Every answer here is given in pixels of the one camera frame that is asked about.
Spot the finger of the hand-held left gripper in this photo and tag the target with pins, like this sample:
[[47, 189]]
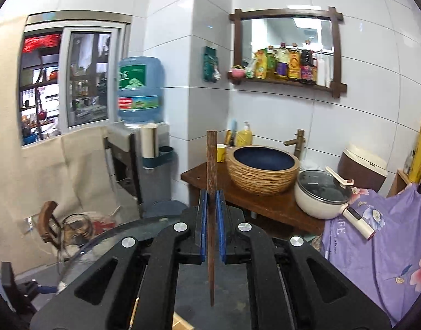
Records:
[[42, 288]]

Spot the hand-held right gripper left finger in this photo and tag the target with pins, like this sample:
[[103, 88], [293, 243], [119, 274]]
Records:
[[203, 223]]

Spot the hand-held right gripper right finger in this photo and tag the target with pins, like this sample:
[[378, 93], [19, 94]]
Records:
[[221, 225]]

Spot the wooden countertop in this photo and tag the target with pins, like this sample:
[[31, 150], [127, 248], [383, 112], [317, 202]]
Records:
[[276, 206]]

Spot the woven basin sink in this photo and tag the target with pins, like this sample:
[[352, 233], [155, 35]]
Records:
[[262, 175]]

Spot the grey water dispenser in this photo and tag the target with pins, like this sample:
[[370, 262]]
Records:
[[152, 182]]

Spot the yellow cup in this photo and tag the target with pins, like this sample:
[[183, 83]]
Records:
[[221, 153]]

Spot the yellow soap pump bottle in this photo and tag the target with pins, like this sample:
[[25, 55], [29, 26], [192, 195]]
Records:
[[244, 137]]

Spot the paper cup dispenser tube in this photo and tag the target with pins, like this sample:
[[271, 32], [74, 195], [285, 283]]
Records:
[[149, 144]]

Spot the white electric pot with lid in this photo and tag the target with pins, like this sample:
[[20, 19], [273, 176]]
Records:
[[317, 192]]

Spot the beige cloth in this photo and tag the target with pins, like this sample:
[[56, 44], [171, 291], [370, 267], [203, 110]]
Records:
[[31, 178]]

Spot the brass bamboo faucet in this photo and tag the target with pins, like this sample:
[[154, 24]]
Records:
[[299, 144]]

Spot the white rice paddle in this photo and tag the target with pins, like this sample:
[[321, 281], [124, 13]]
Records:
[[337, 177]]

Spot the brown rice cooker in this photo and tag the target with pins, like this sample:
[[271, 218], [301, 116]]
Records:
[[362, 168]]

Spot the blue water cooler bottle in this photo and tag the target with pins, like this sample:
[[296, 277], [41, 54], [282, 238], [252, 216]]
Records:
[[140, 86]]

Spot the pink bowl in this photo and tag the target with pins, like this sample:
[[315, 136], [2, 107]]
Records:
[[238, 72]]

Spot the green hanging packet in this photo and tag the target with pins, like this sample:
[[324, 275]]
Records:
[[210, 65]]

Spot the purple floral cloth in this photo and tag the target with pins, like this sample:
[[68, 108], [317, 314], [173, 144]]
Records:
[[379, 257]]

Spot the yellow oil packet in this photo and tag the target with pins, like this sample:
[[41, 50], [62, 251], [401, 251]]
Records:
[[260, 65]]

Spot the green bottle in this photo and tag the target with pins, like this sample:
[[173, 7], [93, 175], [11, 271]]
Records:
[[271, 62]]

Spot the purple label bottle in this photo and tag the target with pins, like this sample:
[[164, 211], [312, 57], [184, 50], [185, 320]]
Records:
[[282, 63]]

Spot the orange label bottle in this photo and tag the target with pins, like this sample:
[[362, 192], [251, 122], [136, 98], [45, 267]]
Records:
[[294, 65]]

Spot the dark soy sauce bottle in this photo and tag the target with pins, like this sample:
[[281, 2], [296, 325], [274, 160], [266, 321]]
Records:
[[308, 65]]

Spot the white plastic bottle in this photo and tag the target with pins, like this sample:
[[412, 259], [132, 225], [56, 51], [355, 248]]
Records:
[[321, 70]]

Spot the wooden framed mirror shelf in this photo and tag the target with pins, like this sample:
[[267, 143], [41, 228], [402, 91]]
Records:
[[236, 41]]

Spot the small wooden shelf box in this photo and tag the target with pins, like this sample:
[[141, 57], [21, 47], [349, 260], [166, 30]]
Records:
[[401, 182]]

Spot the sliding window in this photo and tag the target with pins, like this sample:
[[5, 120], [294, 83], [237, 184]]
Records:
[[86, 79]]

